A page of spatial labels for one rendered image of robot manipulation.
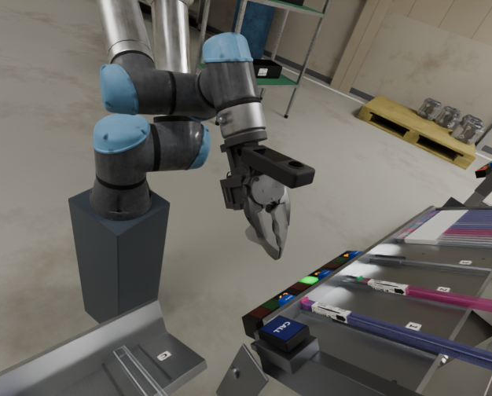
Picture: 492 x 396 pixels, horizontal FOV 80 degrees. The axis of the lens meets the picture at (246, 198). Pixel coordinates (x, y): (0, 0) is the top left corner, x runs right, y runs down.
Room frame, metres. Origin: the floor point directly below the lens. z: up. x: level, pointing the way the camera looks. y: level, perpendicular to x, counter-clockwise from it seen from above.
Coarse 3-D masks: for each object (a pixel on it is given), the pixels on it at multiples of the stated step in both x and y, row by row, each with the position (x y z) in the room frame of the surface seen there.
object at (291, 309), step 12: (420, 216) 0.67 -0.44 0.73; (408, 228) 0.60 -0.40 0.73; (384, 240) 0.51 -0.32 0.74; (372, 252) 0.47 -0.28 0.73; (348, 264) 0.41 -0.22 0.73; (360, 264) 0.43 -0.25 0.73; (336, 276) 0.37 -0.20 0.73; (312, 288) 0.32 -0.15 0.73; (324, 288) 0.34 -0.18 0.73; (300, 300) 0.29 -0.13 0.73; (312, 300) 0.31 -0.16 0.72; (276, 312) 0.26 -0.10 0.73; (288, 312) 0.27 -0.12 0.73; (300, 312) 0.28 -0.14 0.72; (264, 324) 0.24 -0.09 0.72
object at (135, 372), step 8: (120, 352) 0.14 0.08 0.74; (128, 352) 0.14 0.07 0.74; (120, 360) 0.13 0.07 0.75; (128, 360) 0.13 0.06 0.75; (136, 360) 0.13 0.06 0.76; (128, 368) 0.12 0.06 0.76; (136, 368) 0.12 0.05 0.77; (144, 368) 0.12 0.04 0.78; (128, 376) 0.11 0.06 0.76; (136, 376) 0.11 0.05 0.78; (144, 376) 0.11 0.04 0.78; (136, 384) 0.10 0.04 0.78; (144, 384) 0.10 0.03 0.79; (152, 384) 0.10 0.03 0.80; (144, 392) 0.09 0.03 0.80; (152, 392) 0.09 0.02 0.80; (160, 392) 0.09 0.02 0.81
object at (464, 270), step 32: (384, 256) 0.46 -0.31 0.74; (416, 256) 0.46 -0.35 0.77; (448, 256) 0.44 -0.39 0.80; (480, 256) 0.43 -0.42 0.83; (352, 288) 0.35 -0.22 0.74; (448, 288) 0.33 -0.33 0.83; (480, 288) 0.33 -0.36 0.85; (320, 320) 0.26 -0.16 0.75; (384, 320) 0.26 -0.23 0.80; (416, 320) 0.26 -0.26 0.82; (448, 320) 0.26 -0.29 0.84; (352, 352) 0.20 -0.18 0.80; (384, 352) 0.20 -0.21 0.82; (416, 352) 0.20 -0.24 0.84; (416, 384) 0.16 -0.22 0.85
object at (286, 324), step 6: (276, 318) 0.22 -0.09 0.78; (282, 318) 0.22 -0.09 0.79; (270, 324) 0.21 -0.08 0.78; (276, 324) 0.21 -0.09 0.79; (282, 324) 0.20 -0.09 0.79; (288, 324) 0.20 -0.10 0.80; (294, 324) 0.20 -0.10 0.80; (300, 324) 0.20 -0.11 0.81; (264, 330) 0.20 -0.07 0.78; (270, 330) 0.19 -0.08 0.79; (276, 330) 0.19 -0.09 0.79; (282, 330) 0.19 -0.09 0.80; (288, 330) 0.19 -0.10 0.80; (294, 330) 0.19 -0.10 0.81; (276, 336) 0.18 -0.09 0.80; (282, 336) 0.18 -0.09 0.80; (288, 336) 0.18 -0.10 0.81
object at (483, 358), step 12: (360, 324) 0.24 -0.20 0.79; (372, 324) 0.23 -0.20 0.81; (384, 324) 0.23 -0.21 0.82; (396, 324) 0.23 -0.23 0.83; (396, 336) 0.22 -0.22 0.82; (408, 336) 0.21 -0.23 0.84; (420, 336) 0.21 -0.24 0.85; (432, 336) 0.21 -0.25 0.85; (432, 348) 0.20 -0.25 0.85; (444, 348) 0.20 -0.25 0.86; (456, 348) 0.19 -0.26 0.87; (468, 348) 0.19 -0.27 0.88; (468, 360) 0.18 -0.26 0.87; (480, 360) 0.18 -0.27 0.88
